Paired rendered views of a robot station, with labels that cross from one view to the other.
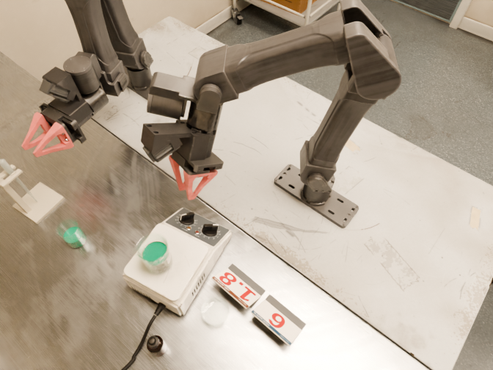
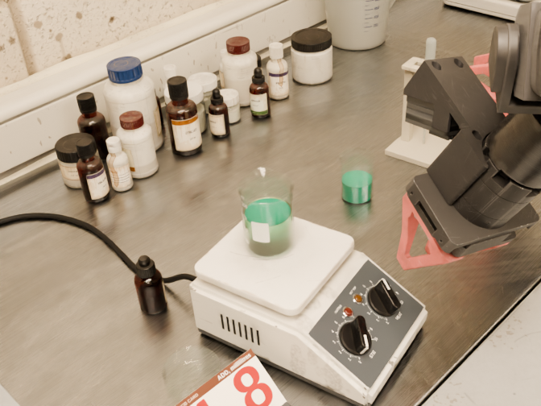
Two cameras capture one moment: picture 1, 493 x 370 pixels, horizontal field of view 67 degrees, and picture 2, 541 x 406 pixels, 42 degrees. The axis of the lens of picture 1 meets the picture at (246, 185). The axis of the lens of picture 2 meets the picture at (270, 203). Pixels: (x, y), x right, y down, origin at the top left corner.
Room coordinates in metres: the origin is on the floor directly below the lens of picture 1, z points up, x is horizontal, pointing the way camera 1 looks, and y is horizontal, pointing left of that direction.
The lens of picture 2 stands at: (0.35, -0.38, 1.44)
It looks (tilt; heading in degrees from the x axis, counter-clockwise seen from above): 36 degrees down; 99
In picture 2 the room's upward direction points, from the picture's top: 4 degrees counter-clockwise
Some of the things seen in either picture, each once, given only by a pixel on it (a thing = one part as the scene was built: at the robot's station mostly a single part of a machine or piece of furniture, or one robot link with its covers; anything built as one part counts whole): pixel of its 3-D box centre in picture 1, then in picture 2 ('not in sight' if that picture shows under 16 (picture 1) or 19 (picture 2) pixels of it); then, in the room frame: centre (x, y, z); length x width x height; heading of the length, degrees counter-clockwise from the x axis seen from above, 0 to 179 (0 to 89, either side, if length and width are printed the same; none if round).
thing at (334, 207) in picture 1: (318, 186); not in sight; (0.47, -0.16, 0.94); 0.20 x 0.07 x 0.08; 52
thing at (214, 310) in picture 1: (215, 311); (192, 374); (0.19, 0.05, 0.91); 0.06 x 0.06 x 0.02
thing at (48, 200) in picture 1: (26, 188); (427, 109); (0.43, 0.48, 0.96); 0.08 x 0.08 x 0.13; 59
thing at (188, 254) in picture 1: (166, 260); (275, 256); (0.27, 0.15, 0.98); 0.12 x 0.12 x 0.01; 63
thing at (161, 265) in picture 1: (154, 255); (267, 213); (0.26, 0.16, 1.02); 0.06 x 0.05 x 0.08; 108
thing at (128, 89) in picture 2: not in sight; (131, 105); (0.02, 0.48, 0.96); 0.07 x 0.07 x 0.13
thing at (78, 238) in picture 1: (72, 233); (357, 176); (0.34, 0.36, 0.93); 0.04 x 0.04 x 0.06
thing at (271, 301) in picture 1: (279, 318); not in sight; (0.18, -0.07, 0.92); 0.09 x 0.06 x 0.04; 51
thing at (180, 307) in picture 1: (177, 258); (299, 297); (0.29, 0.13, 0.94); 0.22 x 0.13 x 0.08; 153
